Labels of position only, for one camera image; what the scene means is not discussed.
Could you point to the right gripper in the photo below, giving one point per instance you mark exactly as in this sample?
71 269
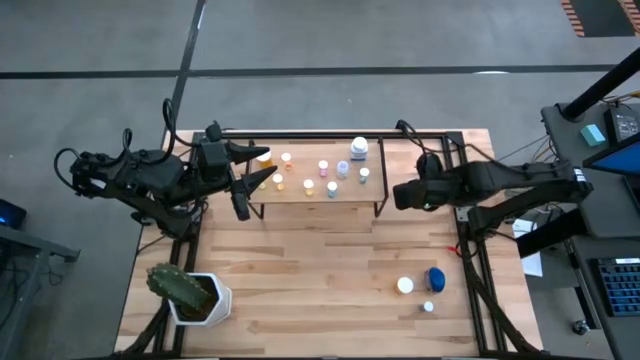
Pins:
412 194

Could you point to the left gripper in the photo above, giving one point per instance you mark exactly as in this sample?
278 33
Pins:
241 207

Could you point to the large orange pill bottle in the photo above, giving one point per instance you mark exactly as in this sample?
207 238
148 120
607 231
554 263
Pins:
264 159

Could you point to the yellow-green pill bottle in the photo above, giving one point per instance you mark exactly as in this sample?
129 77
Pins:
262 186

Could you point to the pale yellow pill bottle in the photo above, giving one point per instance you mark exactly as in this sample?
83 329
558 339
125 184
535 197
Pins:
277 178

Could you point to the small yellow pill bottle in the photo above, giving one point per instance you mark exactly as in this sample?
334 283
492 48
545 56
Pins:
309 184

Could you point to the white labelled medicine bottle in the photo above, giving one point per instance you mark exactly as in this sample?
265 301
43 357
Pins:
359 146

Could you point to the clear pill bottle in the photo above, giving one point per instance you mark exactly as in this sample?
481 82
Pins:
342 167

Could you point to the pink pill bottle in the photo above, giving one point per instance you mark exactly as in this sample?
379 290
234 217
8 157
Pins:
323 165

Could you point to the light blue pill bottle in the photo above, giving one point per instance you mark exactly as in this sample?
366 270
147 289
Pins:
332 186

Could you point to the blue bottle cap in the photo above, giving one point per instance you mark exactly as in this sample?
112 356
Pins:
437 279

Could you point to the large amber bottle white pills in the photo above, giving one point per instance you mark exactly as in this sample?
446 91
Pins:
405 285

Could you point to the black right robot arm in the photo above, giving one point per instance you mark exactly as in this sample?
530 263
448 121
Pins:
500 177

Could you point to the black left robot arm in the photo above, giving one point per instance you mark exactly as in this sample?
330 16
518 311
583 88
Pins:
145 175

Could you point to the small white-capped pill bottle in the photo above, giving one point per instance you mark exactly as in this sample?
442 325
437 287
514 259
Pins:
428 306

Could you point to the white paper sheet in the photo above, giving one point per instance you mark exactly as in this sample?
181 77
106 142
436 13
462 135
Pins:
530 250

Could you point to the white hexagonal plant pot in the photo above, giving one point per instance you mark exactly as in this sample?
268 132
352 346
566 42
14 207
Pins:
222 300

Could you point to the green cactus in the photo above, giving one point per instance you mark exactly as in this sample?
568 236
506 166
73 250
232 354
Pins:
175 285

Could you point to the grey computer desk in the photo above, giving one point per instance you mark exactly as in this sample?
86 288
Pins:
590 200

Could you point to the teal box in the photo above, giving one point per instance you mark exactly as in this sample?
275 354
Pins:
593 135

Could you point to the blue-screen laptop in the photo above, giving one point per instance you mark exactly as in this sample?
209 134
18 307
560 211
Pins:
617 160

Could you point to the black power adapter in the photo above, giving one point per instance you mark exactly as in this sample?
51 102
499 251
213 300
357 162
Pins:
620 122

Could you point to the grey metal desk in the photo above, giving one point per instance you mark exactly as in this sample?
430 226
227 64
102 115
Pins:
35 250

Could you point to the black keyboard blue keys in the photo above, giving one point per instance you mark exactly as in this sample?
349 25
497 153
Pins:
620 286

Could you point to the black box blue light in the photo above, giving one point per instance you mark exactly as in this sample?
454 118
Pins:
10 215

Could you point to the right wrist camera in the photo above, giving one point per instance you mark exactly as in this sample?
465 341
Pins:
429 165

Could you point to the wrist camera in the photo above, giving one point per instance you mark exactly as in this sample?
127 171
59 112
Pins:
215 156
429 165

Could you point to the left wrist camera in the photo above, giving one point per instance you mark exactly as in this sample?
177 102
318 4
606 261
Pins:
215 156

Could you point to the wooden shelf black metal frame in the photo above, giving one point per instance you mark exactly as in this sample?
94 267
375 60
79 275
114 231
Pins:
300 171

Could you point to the black aluminium rig frame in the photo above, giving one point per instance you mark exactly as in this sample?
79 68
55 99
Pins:
454 140

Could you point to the black camera stand pole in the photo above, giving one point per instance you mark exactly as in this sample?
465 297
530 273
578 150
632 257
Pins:
600 87

